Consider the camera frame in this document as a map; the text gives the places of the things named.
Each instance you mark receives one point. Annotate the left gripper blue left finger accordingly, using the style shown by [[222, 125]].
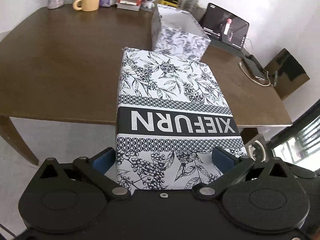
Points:
[[104, 160]]

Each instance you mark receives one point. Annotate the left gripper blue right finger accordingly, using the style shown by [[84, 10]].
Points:
[[223, 160]]

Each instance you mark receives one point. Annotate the floral box lid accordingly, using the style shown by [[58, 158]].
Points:
[[171, 114]]

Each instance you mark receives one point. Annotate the black smartphone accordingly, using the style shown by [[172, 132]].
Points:
[[255, 67]]

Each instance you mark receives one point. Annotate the dark wooden chair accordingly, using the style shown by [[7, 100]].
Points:
[[291, 74]]

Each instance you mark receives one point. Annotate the black tablet with case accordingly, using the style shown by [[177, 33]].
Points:
[[226, 30]]

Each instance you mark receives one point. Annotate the open floral storage box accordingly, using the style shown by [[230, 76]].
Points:
[[176, 32]]

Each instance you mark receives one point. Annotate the yellow ceramic mug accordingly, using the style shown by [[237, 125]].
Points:
[[86, 5]]

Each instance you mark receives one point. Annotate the red box stack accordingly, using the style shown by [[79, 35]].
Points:
[[133, 5]]

